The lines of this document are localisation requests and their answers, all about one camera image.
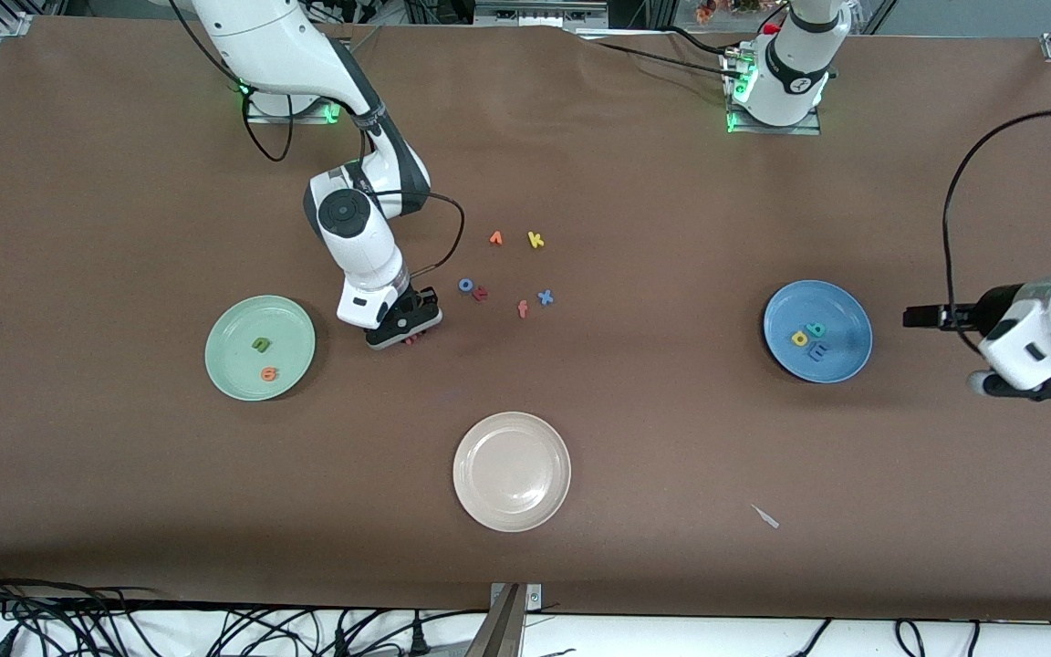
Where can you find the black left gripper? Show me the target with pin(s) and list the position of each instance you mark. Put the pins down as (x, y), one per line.
(991, 306)

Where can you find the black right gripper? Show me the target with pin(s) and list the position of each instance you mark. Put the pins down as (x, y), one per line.
(421, 299)

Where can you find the blue foam letter m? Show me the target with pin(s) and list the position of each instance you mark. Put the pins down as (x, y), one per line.
(816, 352)

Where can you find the teal foam letter b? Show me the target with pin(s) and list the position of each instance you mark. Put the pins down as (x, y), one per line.
(810, 330)

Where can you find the yellow foam letter a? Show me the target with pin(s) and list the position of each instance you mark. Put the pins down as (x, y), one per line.
(795, 339)

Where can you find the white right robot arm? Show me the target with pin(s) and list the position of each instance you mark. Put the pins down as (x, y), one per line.
(270, 46)

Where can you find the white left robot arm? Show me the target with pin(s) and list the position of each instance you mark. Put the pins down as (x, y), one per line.
(790, 78)

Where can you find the blue plate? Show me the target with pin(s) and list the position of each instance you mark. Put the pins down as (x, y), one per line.
(845, 310)

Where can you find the green plate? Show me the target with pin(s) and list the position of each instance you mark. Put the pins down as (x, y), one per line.
(234, 347)

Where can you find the beige plate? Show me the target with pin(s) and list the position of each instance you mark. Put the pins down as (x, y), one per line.
(512, 473)

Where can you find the small white paper scrap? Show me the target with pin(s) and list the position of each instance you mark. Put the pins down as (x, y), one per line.
(767, 518)

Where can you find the brown table cover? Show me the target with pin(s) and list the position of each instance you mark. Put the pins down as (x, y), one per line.
(671, 438)

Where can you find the orange background object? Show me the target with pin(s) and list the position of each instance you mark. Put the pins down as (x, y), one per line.
(705, 11)

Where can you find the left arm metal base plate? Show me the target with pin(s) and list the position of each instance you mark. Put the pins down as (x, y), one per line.
(808, 130)

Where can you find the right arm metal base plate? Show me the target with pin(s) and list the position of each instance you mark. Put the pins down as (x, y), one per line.
(256, 117)

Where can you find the grey metal frame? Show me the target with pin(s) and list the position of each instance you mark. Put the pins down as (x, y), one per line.
(535, 14)

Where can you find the small silver bracket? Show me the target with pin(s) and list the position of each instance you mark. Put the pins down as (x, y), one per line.
(535, 598)

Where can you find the grey metal post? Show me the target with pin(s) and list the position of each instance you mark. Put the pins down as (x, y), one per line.
(498, 634)

